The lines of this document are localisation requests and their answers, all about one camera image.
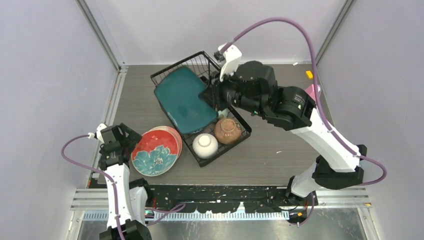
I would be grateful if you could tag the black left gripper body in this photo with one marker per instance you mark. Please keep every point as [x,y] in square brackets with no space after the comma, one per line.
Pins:
[131,141]

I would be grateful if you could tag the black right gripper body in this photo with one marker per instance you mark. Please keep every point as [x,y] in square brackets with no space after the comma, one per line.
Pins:
[225,93]

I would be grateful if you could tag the red round plate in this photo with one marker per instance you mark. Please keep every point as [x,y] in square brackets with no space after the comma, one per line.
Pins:
[155,153]

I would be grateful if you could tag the brown striped bowl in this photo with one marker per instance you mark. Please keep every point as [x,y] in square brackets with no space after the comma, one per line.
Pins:
[227,131]

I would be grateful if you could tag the teal square plate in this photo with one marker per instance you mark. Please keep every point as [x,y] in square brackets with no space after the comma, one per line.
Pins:
[178,94]

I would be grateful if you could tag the pink round plate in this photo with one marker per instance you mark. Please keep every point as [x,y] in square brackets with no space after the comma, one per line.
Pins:
[176,135]

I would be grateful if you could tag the white blue-rimmed bowl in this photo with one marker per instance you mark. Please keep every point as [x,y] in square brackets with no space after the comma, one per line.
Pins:
[205,145]

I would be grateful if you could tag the light green bowl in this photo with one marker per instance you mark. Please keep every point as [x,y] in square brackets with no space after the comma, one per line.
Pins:
[223,113]

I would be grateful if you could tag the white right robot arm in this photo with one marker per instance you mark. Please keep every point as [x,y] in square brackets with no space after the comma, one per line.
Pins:
[254,88]

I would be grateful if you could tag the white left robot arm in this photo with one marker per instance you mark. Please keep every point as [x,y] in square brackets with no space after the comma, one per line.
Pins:
[126,199]

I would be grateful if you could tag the pink wedge object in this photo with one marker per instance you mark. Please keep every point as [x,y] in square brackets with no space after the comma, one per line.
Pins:
[310,90]

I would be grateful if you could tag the yellow small block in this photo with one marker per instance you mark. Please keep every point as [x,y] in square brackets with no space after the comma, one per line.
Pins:
[309,74]

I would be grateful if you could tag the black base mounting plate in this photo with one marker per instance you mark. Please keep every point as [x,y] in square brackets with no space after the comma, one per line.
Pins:
[220,199]

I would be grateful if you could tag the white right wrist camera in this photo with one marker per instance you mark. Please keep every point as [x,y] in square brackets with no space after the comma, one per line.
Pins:
[231,58]

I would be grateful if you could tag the black wire dish rack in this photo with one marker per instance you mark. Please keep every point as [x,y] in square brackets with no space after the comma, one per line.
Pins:
[203,66]

